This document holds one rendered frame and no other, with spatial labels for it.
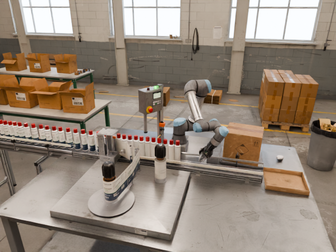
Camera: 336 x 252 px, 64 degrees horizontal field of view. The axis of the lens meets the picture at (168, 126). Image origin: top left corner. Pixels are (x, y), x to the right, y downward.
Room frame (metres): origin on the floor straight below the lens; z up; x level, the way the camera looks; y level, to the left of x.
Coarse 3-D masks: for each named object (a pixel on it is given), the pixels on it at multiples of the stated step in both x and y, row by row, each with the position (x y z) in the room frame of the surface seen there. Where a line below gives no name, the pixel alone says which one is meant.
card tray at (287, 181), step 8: (264, 168) 1.91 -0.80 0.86; (272, 168) 1.89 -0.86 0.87; (264, 176) 1.82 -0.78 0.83; (272, 176) 1.82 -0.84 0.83; (280, 176) 1.82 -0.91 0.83; (288, 176) 1.82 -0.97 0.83; (296, 176) 1.82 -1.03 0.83; (272, 184) 1.72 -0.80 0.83; (280, 184) 1.72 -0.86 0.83; (288, 184) 1.72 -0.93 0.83; (296, 184) 1.72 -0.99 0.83; (304, 184) 1.72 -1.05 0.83; (288, 192) 1.62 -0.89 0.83; (296, 192) 1.61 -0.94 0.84; (304, 192) 1.60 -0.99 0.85
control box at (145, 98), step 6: (138, 90) 2.08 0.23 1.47; (144, 90) 2.05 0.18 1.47; (150, 90) 2.06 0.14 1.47; (156, 90) 2.08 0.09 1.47; (138, 96) 2.08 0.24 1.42; (144, 96) 2.02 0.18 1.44; (150, 96) 2.04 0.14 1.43; (138, 102) 2.08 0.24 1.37; (144, 102) 2.02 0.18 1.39; (150, 102) 2.04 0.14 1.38; (144, 108) 2.02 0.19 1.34; (156, 108) 2.08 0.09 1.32
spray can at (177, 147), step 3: (177, 141) 1.94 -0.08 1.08; (177, 144) 1.94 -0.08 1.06; (174, 147) 1.95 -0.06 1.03; (177, 147) 1.93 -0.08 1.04; (174, 150) 1.95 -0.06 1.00; (177, 150) 1.93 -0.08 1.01; (174, 153) 1.95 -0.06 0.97; (177, 153) 1.93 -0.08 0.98; (174, 156) 1.95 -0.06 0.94; (177, 156) 1.93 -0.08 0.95; (174, 159) 1.95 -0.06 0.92; (177, 159) 1.93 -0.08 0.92
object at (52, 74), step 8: (0, 72) 5.84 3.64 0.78; (8, 72) 5.84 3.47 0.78; (16, 72) 5.84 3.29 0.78; (24, 72) 5.84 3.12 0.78; (32, 72) 5.85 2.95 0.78; (48, 72) 5.85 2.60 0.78; (56, 72) 5.86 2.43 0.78; (88, 72) 5.89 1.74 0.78; (64, 80) 5.49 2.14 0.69; (72, 80) 5.43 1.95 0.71
